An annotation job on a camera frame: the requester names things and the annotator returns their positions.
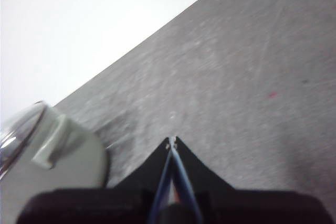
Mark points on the pale green electric pot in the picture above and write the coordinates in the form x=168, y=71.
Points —
x=78, y=161

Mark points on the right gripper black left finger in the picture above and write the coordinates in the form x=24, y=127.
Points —
x=147, y=171

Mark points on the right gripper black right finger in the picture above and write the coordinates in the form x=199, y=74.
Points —
x=197, y=171

